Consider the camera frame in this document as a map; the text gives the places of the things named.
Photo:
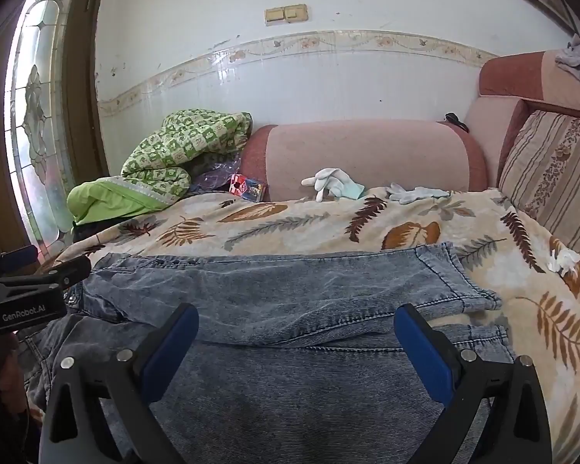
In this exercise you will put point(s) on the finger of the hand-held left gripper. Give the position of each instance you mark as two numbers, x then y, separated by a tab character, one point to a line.
14	257
63	270

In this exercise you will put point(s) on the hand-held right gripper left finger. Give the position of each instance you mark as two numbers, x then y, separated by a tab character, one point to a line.
171	357

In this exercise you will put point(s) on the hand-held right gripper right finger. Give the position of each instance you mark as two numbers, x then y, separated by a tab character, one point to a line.
423	353

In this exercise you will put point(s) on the grey-blue denim pants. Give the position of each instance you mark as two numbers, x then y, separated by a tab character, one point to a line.
280	290

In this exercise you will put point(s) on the stained glass door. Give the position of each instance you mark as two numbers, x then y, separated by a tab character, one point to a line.
38	106

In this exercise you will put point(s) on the flat white glove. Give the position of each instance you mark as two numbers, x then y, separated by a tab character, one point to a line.
415	194

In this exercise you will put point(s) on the leaf print blanket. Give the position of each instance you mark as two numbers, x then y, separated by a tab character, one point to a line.
319	227

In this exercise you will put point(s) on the crumpled white tissue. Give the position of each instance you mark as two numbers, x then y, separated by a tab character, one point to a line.
563	258

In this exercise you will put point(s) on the purple plastic bag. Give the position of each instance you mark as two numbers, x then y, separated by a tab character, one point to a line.
212	176

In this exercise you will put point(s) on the green checked quilt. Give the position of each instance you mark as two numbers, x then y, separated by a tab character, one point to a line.
183	140

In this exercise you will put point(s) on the red printed packet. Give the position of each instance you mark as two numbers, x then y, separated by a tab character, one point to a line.
246	187

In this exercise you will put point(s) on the stuffed white glove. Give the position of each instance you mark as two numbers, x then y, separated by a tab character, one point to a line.
331	179

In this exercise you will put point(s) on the striped cushion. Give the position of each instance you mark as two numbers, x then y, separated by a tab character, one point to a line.
551	174

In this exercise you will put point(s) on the small black object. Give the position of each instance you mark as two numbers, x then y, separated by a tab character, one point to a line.
453	118

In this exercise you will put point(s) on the grey cloth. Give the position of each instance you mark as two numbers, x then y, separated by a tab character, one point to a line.
577	60

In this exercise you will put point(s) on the beige light switch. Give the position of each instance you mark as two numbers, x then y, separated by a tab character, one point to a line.
296	12
274	15

